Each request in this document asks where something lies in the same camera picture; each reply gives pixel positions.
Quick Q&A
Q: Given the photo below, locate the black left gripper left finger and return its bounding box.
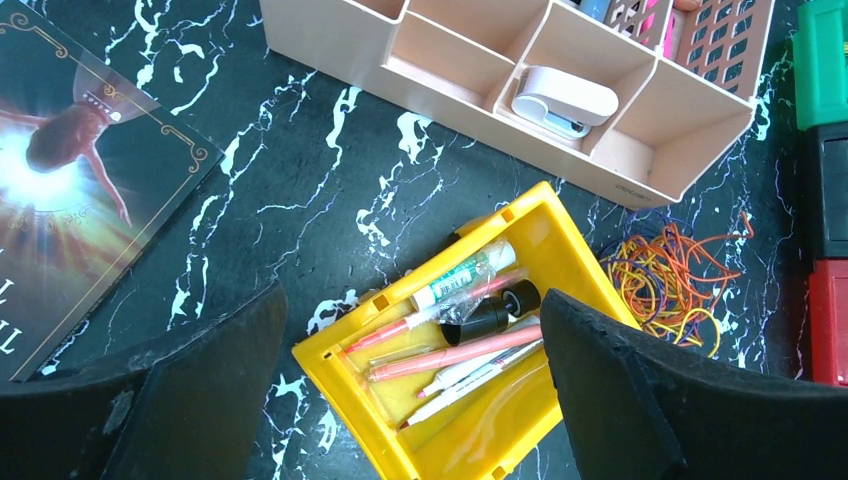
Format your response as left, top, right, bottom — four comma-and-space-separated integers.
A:
1, 283, 287, 479

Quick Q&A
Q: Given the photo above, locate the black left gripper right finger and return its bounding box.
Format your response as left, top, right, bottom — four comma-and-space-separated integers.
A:
541, 289, 847, 479

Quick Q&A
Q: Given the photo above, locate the orange cable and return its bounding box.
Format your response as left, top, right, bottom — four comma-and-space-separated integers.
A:
606, 210, 756, 333

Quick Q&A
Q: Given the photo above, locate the yellow plastic bin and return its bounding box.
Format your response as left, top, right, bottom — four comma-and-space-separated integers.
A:
292, 182, 635, 479

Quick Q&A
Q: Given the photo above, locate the pink pen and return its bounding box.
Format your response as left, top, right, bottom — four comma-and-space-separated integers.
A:
366, 324, 542, 382

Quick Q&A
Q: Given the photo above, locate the black cylinder marker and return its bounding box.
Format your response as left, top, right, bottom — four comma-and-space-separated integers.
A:
440, 279, 541, 346

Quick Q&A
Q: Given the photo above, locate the white pen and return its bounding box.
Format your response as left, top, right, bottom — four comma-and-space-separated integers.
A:
399, 339, 543, 430

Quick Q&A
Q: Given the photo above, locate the white glue stick tube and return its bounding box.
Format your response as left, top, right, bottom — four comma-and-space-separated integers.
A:
411, 240, 516, 311

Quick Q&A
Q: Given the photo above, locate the red plastic bin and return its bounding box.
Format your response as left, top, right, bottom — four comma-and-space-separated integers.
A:
809, 259, 847, 387

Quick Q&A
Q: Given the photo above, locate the dark illustrated book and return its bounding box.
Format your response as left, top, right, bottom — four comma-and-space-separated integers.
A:
1, 1, 222, 381

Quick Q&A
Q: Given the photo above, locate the white stapler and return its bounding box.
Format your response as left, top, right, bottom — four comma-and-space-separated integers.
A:
511, 65, 619, 140

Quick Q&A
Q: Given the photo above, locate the peach desk file organizer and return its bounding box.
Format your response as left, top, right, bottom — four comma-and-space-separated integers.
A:
261, 1, 774, 209

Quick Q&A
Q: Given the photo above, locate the black plastic bin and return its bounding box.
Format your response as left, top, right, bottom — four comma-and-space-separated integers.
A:
806, 122, 847, 259

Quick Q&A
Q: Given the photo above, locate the green plastic bin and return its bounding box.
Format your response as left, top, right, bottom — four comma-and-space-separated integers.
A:
792, 0, 847, 131

